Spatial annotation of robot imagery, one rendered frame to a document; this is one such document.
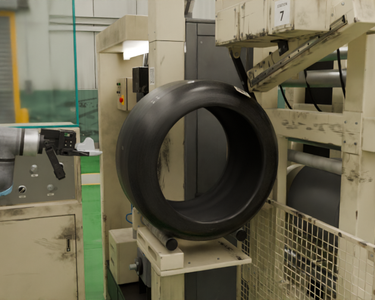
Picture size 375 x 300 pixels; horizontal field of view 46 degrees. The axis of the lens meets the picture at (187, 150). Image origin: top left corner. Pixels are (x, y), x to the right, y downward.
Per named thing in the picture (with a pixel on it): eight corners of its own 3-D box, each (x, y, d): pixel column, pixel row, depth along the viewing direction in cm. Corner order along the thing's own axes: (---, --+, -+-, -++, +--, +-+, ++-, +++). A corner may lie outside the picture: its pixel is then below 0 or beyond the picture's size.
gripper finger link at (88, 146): (105, 140, 152) (77, 137, 149) (103, 157, 153) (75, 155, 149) (103, 138, 155) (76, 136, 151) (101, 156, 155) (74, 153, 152)
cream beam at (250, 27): (213, 46, 193) (213, 12, 191) (263, 48, 202) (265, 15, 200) (292, 30, 137) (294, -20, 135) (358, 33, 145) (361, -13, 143)
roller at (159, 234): (141, 224, 192) (141, 213, 191) (152, 222, 193) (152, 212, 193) (166, 252, 159) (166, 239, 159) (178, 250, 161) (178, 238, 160)
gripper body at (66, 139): (78, 133, 148) (40, 129, 143) (75, 158, 149) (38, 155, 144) (75, 130, 155) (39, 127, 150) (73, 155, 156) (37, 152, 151)
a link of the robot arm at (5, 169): (-31, 194, 140) (-28, 156, 138) (-6, 188, 151) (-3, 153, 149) (-5, 200, 137) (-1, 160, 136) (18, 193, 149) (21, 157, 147)
